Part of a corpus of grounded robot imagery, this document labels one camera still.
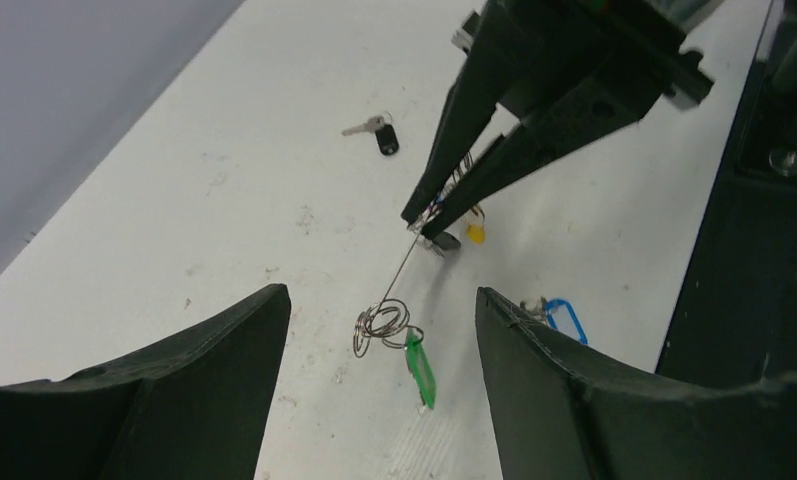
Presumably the green tagged key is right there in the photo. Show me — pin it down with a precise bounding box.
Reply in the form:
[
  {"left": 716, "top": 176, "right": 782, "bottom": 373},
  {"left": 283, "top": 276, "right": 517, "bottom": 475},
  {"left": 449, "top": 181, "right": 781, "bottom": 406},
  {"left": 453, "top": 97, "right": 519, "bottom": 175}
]
[{"left": 404, "top": 326, "right": 437, "bottom": 409}]

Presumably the metal key ring plate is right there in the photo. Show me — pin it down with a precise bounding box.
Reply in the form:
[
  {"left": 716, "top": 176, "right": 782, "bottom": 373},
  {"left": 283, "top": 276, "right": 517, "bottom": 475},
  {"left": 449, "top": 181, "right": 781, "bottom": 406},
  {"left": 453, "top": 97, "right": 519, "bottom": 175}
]
[{"left": 351, "top": 152, "right": 489, "bottom": 359}]

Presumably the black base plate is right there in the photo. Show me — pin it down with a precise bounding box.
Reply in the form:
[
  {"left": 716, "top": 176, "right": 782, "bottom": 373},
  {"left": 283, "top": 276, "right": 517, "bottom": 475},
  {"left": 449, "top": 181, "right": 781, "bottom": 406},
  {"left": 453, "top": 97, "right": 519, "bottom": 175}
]
[{"left": 656, "top": 1, "right": 797, "bottom": 388}]

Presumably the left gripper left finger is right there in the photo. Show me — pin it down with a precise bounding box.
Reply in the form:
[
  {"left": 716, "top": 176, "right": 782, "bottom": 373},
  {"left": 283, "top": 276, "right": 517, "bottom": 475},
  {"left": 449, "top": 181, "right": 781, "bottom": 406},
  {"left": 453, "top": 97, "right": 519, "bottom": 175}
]
[{"left": 0, "top": 284, "right": 291, "bottom": 479}]

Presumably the blue tagged key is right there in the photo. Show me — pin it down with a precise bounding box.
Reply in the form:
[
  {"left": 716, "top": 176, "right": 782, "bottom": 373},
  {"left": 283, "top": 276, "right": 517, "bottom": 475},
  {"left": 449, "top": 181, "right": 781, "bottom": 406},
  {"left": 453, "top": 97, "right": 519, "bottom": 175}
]
[{"left": 519, "top": 297, "right": 588, "bottom": 345}]

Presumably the yellow tagged key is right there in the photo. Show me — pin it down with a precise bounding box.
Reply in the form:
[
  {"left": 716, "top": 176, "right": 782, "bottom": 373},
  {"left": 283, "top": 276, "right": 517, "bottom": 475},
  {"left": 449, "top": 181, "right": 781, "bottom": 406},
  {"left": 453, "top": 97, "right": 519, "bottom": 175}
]
[{"left": 463, "top": 204, "right": 486, "bottom": 245}]

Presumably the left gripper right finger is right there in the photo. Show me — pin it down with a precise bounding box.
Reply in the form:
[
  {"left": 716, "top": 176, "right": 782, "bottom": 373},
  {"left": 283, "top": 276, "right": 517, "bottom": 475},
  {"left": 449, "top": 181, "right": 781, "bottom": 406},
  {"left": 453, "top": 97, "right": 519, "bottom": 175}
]
[{"left": 475, "top": 287, "right": 797, "bottom": 479}]

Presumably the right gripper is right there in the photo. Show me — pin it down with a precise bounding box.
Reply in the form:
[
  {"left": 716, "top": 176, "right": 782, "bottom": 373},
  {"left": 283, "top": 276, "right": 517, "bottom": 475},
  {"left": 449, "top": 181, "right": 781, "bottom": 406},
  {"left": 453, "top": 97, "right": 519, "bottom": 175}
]
[{"left": 401, "top": 1, "right": 720, "bottom": 239}]

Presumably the black tagged key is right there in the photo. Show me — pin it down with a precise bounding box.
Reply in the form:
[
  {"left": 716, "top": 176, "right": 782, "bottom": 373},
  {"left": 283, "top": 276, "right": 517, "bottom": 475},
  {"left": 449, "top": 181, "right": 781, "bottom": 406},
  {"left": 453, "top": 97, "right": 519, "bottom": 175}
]
[{"left": 341, "top": 112, "right": 400, "bottom": 156}]

